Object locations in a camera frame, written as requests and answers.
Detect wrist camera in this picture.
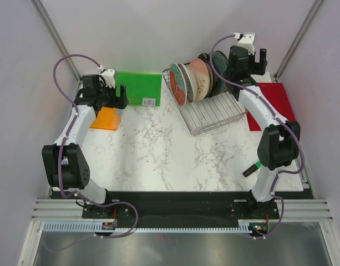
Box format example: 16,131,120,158
234,32,256,55
98,65,117,88

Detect brown floral pattern plate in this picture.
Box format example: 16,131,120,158
178,63,197,103

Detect dark striped plate behind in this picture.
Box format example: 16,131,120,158
218,50,231,70

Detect red plastic folder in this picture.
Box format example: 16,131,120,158
257,83,296,121

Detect white cable duct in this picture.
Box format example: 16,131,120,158
43,221,252,233

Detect pink beige leaf plate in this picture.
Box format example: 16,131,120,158
189,58,210,101

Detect orange plastic folder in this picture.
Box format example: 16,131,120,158
90,107,123,131

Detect black green highlighter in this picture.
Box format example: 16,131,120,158
242,161,262,177

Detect red blue flower plate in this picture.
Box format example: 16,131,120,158
170,63,187,106

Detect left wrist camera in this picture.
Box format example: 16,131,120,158
98,65,117,88

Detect black gold rimmed plate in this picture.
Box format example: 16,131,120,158
197,53,217,98

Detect green plastic folder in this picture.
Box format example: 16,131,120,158
115,71,162,107

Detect dark red rimmed beige plate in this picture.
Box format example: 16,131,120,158
205,62,214,98

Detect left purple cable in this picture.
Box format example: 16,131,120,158
43,54,139,252

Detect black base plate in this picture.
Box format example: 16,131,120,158
82,192,280,227

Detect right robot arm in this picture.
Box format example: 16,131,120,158
224,45,301,218

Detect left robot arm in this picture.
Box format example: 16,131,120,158
42,69,128,218

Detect teal green plate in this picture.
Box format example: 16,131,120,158
210,50,228,97

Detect purple cable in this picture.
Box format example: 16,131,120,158
43,54,139,252
210,33,306,241

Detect metal wire dish rack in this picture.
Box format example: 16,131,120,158
162,69,246,136

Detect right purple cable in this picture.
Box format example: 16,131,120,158
210,33,306,241

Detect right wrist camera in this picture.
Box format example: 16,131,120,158
234,32,256,55

